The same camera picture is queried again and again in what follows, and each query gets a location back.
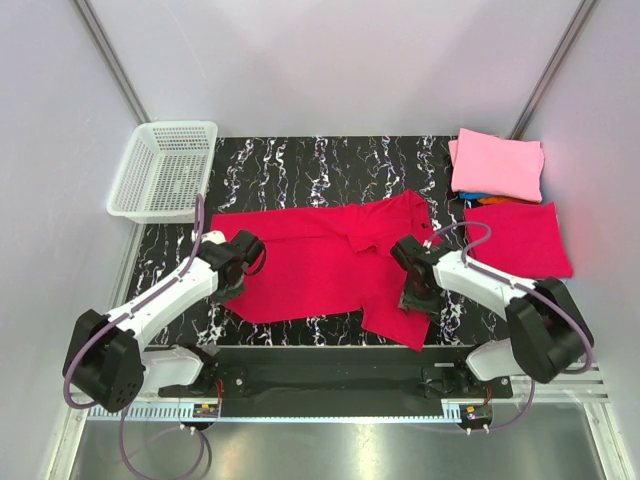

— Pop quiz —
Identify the crimson t shirt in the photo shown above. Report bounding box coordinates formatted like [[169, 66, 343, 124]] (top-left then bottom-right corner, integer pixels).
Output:
[[464, 203, 574, 279], [211, 190, 433, 351]]

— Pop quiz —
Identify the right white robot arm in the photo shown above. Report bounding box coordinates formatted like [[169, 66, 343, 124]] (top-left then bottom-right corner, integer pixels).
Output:
[[391, 235, 594, 397]]

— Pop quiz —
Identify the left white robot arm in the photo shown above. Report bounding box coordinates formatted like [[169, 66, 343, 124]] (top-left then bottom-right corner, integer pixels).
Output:
[[63, 230, 266, 413]]

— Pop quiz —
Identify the folded blue t shirt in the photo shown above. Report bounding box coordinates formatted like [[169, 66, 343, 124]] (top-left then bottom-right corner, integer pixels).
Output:
[[459, 192, 489, 201]]

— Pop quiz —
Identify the white plastic basket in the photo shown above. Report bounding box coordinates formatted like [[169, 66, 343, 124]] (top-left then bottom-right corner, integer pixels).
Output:
[[106, 121, 218, 224]]

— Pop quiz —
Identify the folded orange t shirt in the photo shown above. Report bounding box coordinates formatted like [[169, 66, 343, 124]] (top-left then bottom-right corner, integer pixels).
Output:
[[478, 196, 517, 205]]

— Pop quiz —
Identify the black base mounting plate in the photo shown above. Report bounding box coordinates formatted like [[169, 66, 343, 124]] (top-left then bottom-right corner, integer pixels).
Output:
[[159, 346, 513, 420]]

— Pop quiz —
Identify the folded pink t shirt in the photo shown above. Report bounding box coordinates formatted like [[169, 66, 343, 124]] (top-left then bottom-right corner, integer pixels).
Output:
[[448, 129, 545, 203]]

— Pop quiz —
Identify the aluminium frame rail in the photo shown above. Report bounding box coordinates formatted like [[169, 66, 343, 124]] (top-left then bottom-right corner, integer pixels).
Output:
[[67, 363, 611, 416]]

